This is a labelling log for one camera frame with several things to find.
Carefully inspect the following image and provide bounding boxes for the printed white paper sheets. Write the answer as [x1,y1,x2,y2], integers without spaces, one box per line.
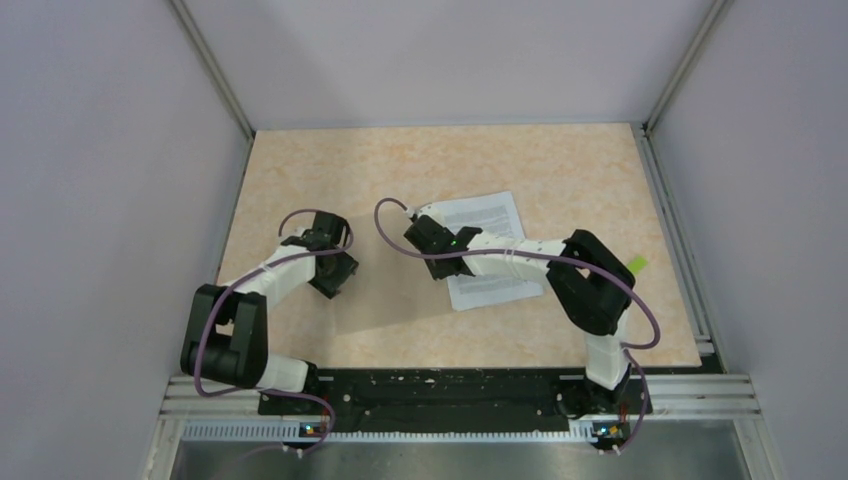
[431,191,544,311]

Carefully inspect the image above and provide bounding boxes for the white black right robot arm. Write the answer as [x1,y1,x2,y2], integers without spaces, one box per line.
[404,215,635,412]

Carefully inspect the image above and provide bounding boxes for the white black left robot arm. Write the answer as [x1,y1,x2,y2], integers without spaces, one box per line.
[180,209,359,414]

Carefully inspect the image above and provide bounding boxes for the light green block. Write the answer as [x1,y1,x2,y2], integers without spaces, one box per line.
[627,256,649,275]

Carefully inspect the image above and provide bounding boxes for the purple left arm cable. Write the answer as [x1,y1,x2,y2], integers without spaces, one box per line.
[193,209,356,458]

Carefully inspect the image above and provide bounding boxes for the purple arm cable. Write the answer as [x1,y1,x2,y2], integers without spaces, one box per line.
[373,197,662,455]
[193,209,356,458]

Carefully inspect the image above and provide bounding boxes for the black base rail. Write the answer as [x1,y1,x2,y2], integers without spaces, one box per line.
[258,367,652,434]

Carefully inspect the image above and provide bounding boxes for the white slotted cable duct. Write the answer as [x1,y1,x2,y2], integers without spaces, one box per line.
[181,420,598,444]

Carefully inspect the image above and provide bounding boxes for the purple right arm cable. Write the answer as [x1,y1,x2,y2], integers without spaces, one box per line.
[373,197,662,455]

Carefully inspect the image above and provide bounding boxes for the aluminium frame rail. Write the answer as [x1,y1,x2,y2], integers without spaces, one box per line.
[647,374,761,421]

